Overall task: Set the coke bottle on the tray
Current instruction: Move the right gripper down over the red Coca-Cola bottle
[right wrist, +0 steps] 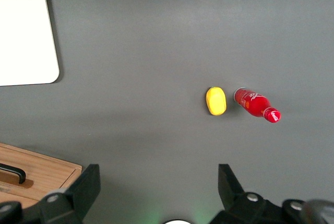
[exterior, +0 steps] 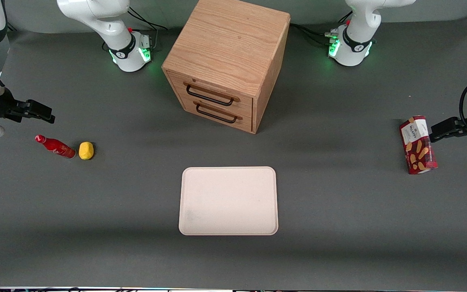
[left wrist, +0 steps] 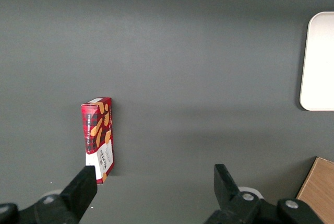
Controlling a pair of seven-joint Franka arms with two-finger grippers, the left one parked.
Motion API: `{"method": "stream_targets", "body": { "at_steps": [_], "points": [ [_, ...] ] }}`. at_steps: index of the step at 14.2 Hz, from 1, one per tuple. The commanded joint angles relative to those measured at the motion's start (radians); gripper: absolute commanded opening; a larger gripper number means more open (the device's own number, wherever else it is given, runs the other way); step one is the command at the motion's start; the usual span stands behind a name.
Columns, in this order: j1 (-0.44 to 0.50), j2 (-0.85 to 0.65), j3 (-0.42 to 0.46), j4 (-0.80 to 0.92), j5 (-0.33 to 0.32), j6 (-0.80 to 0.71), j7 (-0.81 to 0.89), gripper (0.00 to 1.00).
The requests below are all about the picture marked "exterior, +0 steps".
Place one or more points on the yellow lemon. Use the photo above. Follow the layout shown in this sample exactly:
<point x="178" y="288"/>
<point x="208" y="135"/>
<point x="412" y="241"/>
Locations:
<point x="86" y="150"/>

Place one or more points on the red shortbread cookie box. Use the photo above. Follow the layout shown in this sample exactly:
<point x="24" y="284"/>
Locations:
<point x="418" y="145"/>

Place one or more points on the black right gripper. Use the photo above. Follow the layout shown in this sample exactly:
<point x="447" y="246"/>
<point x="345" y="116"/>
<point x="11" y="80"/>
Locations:
<point x="1" y="106"/>

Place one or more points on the beige rectangular tray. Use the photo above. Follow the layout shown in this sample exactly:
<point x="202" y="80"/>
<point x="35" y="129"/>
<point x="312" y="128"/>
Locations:
<point x="228" y="200"/>

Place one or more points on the red coke bottle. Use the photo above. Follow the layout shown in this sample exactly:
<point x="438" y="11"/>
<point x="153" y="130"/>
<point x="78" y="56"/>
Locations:
<point x="57" y="147"/>

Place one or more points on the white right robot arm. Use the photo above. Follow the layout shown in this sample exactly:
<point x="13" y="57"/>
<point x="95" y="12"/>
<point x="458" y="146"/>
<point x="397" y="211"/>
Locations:
<point x="128" y="52"/>

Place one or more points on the wooden drawer cabinet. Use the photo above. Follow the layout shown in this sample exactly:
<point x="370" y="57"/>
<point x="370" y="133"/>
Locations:
<point x="229" y="44"/>

